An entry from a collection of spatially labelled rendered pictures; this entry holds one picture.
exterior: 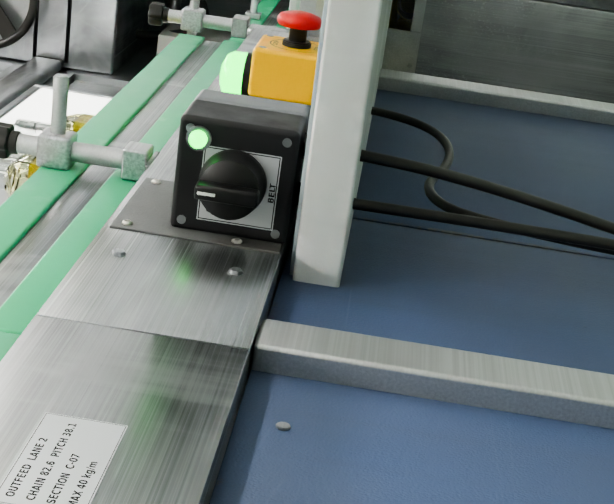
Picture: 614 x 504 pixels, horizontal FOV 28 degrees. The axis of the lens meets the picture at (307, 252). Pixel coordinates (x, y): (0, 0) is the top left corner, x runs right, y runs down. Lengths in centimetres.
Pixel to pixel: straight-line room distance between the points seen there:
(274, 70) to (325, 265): 31
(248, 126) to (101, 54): 169
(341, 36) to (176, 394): 25
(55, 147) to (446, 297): 34
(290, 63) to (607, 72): 141
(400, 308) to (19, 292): 24
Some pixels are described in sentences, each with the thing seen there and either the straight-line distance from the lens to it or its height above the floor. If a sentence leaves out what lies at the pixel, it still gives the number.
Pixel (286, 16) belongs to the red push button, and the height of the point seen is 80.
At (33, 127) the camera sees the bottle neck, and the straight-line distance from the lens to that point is 155.
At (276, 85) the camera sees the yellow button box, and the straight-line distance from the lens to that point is 111.
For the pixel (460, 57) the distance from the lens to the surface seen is 243.
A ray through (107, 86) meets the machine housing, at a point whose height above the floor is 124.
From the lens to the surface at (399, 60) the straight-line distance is 160.
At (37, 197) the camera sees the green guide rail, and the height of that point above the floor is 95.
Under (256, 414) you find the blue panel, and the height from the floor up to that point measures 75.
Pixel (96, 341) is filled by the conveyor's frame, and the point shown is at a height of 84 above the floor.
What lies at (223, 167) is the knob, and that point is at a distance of 81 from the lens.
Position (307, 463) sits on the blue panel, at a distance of 63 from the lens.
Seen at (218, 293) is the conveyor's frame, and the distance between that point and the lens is 76.
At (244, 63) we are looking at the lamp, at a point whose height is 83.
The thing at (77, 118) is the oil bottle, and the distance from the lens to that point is 154.
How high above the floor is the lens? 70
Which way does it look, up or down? 2 degrees up
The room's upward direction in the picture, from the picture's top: 81 degrees counter-clockwise
